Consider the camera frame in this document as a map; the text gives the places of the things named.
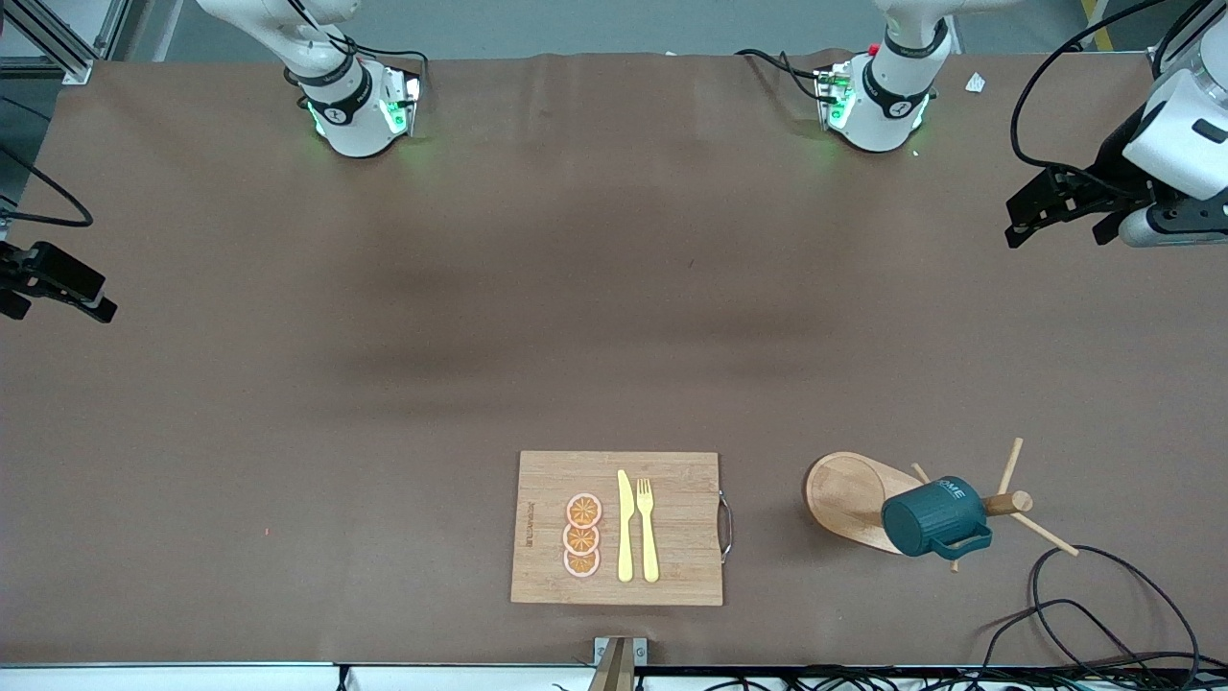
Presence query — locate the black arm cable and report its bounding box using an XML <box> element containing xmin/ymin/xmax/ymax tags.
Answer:
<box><xmin>0</xmin><ymin>144</ymin><xmax>95</xmax><ymax>229</ymax></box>
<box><xmin>1012</xmin><ymin>0</ymin><xmax>1167</xmax><ymax>193</ymax></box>

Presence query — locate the yellow plastic fork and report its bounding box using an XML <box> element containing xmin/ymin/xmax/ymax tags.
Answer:
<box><xmin>637</xmin><ymin>478</ymin><xmax>661</xmax><ymax>584</ymax></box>

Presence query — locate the wooden mug tree stand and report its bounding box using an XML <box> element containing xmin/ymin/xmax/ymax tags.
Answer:
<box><xmin>804</xmin><ymin>438</ymin><xmax>1080</xmax><ymax>574</ymax></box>

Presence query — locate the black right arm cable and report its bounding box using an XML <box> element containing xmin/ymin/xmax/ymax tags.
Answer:
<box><xmin>0</xmin><ymin>144</ymin><xmax>95</xmax><ymax>229</ymax></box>

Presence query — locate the dark teal ribbed cup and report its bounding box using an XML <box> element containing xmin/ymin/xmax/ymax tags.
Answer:
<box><xmin>881</xmin><ymin>477</ymin><xmax>994</xmax><ymax>562</ymax></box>

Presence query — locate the black left base cable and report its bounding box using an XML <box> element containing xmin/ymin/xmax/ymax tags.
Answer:
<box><xmin>737</xmin><ymin>48</ymin><xmax>828</xmax><ymax>102</ymax></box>

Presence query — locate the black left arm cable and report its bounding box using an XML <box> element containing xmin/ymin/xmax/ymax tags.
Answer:
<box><xmin>1012</xmin><ymin>0</ymin><xmax>1167</xmax><ymax>193</ymax></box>

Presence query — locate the brown table cover sheet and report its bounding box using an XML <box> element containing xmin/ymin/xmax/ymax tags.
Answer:
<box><xmin>0</xmin><ymin>50</ymin><xmax>1228</xmax><ymax>668</ymax></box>

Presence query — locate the black looped cable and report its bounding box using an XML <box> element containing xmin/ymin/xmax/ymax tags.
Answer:
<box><xmin>1029</xmin><ymin>545</ymin><xmax>1202</xmax><ymax>673</ymax></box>
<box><xmin>979</xmin><ymin>600</ymin><xmax>1157</xmax><ymax>673</ymax></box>

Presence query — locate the black right base cable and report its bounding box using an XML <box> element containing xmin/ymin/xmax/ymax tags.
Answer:
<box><xmin>284</xmin><ymin>0</ymin><xmax>429</xmax><ymax>89</ymax></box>

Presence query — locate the bamboo cutting board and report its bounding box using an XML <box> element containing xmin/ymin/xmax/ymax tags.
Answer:
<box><xmin>510</xmin><ymin>451</ymin><xmax>735</xmax><ymax>608</ymax></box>

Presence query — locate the black base cable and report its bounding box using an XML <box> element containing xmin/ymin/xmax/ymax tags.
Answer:
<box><xmin>284</xmin><ymin>0</ymin><xmax>429</xmax><ymax>89</ymax></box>
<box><xmin>737</xmin><ymin>48</ymin><xmax>828</xmax><ymax>102</ymax></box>

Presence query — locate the yellow plastic knife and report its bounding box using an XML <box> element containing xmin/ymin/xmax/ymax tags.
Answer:
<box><xmin>617</xmin><ymin>469</ymin><xmax>635</xmax><ymax>584</ymax></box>

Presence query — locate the metal upright post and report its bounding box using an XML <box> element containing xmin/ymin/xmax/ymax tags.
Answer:
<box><xmin>587</xmin><ymin>641</ymin><xmax>636</xmax><ymax>691</ymax></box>

